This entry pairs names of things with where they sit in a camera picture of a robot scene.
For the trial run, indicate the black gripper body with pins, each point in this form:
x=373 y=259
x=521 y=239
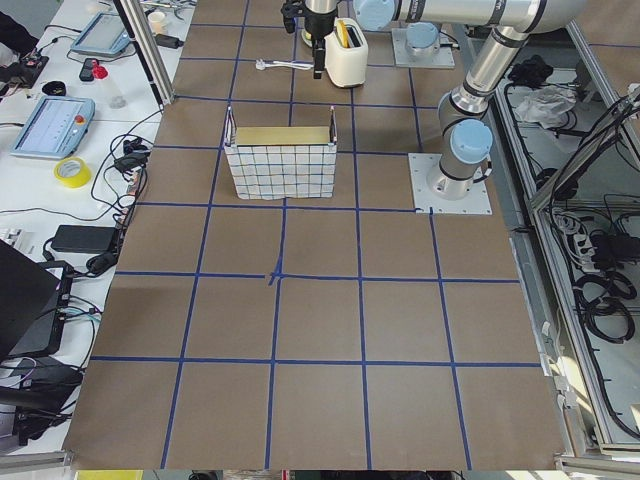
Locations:
x=315 y=23

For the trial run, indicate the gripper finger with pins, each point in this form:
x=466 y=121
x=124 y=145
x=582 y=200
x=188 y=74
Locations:
x=319 y=55

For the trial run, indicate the white toaster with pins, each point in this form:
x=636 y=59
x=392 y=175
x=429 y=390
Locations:
x=346 y=67

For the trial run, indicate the toast slice in toaster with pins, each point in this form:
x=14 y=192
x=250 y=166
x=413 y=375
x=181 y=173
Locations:
x=342 y=33

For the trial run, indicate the blue teach pendant far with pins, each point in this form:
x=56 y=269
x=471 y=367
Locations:
x=104 y=36

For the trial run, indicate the blue teach pendant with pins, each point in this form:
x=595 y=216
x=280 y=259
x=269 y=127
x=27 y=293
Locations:
x=104 y=36
x=55 y=128

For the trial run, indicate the red capped bottle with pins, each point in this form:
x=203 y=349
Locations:
x=112 y=92

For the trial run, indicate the yellow tape roll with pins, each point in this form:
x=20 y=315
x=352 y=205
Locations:
x=72 y=172

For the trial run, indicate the blue teach pendant near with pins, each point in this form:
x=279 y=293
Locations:
x=55 y=128

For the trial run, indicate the black power adapter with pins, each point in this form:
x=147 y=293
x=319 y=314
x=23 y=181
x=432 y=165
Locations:
x=84 y=239

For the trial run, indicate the black laptop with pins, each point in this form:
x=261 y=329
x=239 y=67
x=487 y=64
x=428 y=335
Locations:
x=34 y=296

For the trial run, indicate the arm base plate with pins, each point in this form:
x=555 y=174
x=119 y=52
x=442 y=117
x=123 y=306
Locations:
x=435 y=193
x=421 y=49

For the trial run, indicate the wire basket with checked cloth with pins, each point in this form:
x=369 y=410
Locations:
x=279 y=162

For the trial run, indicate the aluminium frame post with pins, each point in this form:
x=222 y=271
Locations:
x=140 y=34

